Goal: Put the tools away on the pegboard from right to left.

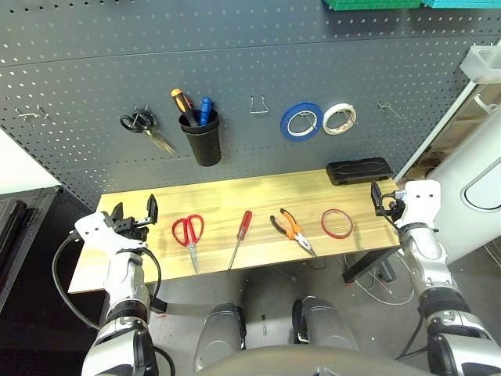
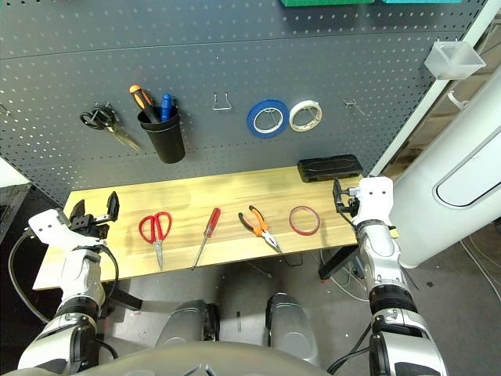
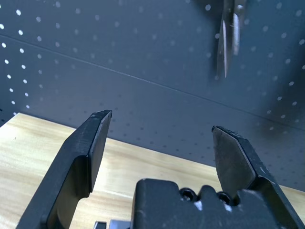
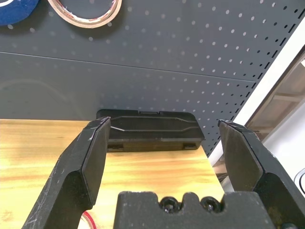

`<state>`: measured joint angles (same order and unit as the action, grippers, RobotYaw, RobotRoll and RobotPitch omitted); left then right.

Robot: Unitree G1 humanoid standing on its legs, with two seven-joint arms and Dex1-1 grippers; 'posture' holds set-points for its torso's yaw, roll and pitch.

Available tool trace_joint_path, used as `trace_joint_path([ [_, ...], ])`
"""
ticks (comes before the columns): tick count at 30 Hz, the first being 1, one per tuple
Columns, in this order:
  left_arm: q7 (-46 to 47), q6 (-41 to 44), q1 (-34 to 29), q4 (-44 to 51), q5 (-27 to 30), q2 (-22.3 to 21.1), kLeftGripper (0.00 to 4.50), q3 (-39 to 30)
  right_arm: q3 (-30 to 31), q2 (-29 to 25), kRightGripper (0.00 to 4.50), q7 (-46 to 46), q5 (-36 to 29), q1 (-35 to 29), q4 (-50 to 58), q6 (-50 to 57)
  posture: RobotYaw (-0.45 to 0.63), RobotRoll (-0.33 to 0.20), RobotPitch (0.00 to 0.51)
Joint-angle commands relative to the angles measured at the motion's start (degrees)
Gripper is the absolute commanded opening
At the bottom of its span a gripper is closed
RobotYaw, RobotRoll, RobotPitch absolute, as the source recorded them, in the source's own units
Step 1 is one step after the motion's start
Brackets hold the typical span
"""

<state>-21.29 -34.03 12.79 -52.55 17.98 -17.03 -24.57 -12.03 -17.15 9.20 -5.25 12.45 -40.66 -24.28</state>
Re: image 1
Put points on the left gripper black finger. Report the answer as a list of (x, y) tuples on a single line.
[(117, 213), (152, 207)]

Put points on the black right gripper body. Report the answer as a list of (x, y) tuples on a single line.
[(395, 205)]

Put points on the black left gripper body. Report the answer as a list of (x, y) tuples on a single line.
[(129, 235)]

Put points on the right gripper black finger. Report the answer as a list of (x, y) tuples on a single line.
[(376, 197)]

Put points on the thin red tape roll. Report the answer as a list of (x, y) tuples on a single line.
[(337, 236)]

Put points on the orange black pliers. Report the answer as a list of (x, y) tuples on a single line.
[(296, 233)]

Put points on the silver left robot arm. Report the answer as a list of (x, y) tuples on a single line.
[(125, 282)]

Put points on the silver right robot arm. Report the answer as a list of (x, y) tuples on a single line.
[(430, 254)]

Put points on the dark grey pegboard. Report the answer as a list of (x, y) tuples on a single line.
[(274, 58)]

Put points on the black plastic case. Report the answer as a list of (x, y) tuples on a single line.
[(358, 170)]

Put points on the small grey box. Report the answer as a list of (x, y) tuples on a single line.
[(386, 270)]

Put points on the black table support bar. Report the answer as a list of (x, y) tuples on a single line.
[(364, 268), (158, 306)]

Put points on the black plastic cup holder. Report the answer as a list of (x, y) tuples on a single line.
[(205, 149)]

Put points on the metal tape hook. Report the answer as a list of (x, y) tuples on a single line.
[(385, 105)]

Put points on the white tape roll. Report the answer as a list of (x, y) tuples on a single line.
[(339, 106)]

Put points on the orange black screwdriver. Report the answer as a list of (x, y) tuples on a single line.
[(179, 102)]

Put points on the blue tape roll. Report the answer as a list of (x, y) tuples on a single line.
[(284, 125)]

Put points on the silver left robot leg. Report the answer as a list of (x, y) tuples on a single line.
[(219, 337)]

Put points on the silver robot leg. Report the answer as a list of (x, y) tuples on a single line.
[(219, 337), (325, 325)]

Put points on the silver right robot leg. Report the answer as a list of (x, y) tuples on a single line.
[(325, 325)]

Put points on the clear plastic bin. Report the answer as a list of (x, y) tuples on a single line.
[(483, 62)]

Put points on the grey robot torso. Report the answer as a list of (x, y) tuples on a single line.
[(293, 364)]

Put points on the green plastic crate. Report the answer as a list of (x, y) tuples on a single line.
[(372, 4)]

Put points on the teal plastic crate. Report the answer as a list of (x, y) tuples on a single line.
[(462, 3)]

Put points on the white shelf frame rail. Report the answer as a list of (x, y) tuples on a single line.
[(434, 131)]

